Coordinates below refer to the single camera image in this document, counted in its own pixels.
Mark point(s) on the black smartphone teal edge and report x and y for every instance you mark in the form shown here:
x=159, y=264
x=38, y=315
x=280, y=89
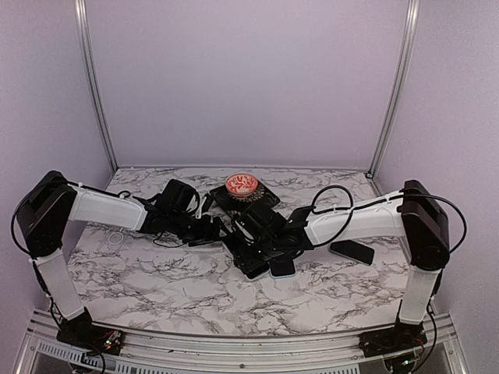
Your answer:
x=256, y=271

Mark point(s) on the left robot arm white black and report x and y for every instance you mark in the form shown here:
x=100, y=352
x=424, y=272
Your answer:
x=44, y=212

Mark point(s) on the red white patterned bowl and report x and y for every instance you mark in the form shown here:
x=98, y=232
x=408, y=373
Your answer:
x=241, y=184

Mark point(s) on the clear magsafe phone case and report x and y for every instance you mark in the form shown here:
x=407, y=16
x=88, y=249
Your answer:
x=113, y=243

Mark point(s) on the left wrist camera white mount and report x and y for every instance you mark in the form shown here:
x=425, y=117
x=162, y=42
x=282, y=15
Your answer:
x=204, y=205

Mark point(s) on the front aluminium rail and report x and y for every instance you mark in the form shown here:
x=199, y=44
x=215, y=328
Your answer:
x=145, y=351

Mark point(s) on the right aluminium frame post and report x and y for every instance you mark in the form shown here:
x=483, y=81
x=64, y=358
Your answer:
x=401, y=73

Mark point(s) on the aluminium frame post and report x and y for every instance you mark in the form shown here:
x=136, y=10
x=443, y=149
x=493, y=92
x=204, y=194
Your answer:
x=92, y=81
x=401, y=73

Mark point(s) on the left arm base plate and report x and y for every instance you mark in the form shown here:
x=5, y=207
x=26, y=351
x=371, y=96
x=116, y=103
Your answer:
x=96, y=338

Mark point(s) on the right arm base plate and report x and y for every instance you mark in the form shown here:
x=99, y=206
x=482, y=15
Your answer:
x=388, y=341

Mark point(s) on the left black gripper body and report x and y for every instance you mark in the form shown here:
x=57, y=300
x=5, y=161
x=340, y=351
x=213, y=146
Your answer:
x=189, y=231

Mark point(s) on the left aluminium frame post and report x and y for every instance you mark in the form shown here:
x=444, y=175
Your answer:
x=92, y=81

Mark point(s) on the black square floral plate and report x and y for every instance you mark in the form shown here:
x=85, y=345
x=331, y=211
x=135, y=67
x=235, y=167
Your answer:
x=233, y=205

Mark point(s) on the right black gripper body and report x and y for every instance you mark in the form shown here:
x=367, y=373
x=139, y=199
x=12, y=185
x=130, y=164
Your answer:
x=269, y=251

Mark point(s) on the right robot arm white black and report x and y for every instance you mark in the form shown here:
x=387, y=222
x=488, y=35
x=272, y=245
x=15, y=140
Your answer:
x=410, y=213

